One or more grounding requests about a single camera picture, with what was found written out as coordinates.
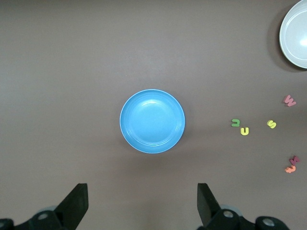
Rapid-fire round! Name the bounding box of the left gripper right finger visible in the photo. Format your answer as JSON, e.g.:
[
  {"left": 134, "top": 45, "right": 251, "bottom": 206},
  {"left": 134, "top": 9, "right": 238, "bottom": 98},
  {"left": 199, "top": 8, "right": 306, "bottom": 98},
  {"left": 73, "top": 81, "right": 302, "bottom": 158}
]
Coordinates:
[{"left": 197, "top": 183, "right": 256, "bottom": 230}]

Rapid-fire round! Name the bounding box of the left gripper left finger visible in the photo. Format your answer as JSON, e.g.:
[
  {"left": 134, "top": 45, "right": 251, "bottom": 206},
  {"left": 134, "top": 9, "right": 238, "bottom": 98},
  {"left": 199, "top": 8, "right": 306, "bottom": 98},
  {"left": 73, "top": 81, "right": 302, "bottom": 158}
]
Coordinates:
[{"left": 14, "top": 183, "right": 89, "bottom": 230}]

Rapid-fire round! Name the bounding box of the blue plate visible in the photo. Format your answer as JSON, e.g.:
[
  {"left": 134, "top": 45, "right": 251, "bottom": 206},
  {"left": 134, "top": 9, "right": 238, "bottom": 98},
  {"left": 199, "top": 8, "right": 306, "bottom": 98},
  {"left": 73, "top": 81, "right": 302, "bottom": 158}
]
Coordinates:
[{"left": 119, "top": 89, "right": 186, "bottom": 154}]

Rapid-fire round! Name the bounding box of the pink foam letter w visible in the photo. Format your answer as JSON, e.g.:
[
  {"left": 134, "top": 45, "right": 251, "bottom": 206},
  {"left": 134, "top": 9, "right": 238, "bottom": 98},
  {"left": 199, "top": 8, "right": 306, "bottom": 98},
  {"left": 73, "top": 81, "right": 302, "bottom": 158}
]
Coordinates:
[{"left": 283, "top": 94, "right": 297, "bottom": 107}]

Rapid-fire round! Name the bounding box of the pale beige plate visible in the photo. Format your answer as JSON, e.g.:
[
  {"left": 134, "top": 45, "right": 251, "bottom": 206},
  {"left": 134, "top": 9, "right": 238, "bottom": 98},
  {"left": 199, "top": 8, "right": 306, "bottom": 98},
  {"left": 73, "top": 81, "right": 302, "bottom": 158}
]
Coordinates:
[{"left": 279, "top": 0, "right": 307, "bottom": 70}]

